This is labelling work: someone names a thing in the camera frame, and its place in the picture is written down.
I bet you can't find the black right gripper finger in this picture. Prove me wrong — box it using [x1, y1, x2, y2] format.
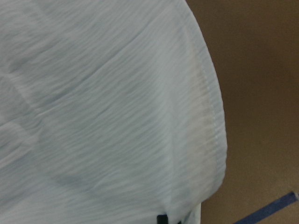
[157, 215, 167, 224]

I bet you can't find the light blue button-up shirt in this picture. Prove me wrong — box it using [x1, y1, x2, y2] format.
[0, 0, 227, 224]

